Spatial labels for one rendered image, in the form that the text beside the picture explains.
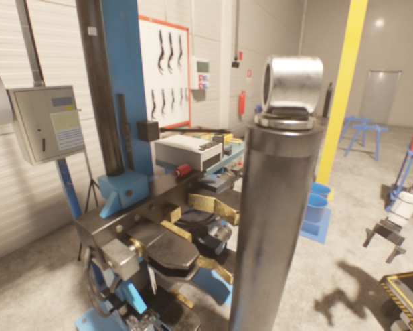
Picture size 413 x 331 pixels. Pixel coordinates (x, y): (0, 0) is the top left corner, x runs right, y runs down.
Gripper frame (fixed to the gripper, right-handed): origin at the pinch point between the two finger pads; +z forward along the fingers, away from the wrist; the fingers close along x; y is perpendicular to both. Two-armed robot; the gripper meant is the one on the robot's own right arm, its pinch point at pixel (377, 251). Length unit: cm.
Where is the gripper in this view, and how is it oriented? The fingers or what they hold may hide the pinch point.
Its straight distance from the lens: 140.6
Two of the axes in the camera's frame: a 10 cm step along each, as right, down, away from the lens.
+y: 9.0, 3.1, 3.0
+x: -2.2, -2.8, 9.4
